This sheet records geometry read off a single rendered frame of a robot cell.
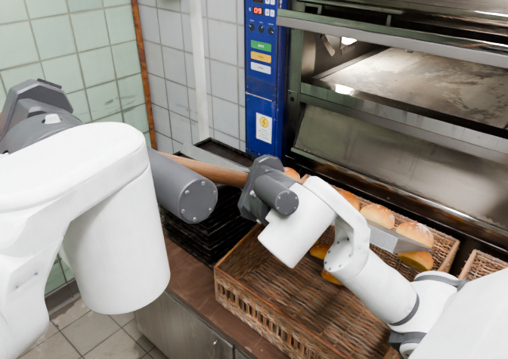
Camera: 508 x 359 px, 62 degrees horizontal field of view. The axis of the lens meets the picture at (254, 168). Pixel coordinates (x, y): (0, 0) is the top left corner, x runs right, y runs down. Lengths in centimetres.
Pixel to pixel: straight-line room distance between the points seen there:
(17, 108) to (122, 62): 161
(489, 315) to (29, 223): 32
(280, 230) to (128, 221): 32
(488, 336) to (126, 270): 25
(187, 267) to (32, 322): 133
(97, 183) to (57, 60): 166
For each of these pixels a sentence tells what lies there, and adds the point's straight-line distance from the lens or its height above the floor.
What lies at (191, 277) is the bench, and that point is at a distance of 152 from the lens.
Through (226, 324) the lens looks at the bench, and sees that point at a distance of 138.
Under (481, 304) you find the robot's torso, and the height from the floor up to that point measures 139.
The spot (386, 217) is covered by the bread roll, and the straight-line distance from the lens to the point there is 118.
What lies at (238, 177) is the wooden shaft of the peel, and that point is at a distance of 75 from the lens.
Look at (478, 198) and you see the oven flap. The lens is 130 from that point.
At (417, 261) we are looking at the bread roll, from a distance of 130.
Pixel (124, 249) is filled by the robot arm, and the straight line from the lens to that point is 29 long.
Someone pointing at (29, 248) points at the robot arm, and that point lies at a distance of 23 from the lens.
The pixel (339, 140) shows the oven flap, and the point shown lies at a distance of 143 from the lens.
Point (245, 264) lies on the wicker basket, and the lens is 145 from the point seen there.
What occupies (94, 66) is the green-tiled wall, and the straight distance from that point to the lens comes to 197.
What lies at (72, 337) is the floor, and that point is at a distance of 224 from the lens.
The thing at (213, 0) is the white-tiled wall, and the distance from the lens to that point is 165.
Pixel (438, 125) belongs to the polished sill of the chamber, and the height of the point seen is 117.
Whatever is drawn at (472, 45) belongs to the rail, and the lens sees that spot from 103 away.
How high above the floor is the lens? 166
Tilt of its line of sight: 31 degrees down
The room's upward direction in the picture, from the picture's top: straight up
